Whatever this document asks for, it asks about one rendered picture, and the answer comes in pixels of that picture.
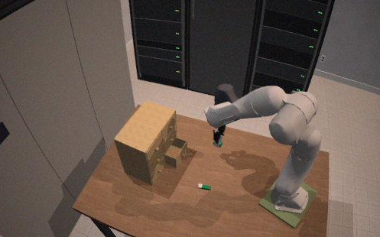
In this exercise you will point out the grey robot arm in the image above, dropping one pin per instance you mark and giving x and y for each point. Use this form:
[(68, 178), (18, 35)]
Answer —
[(288, 127)]

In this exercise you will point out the small wooden chest of drawers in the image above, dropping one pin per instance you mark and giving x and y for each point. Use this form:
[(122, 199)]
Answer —
[(138, 134)]

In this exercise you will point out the light wooden drawer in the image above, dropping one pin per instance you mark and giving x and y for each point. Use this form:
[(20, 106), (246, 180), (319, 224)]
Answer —
[(176, 152), (170, 139), (156, 159), (154, 148), (168, 127), (158, 170)]

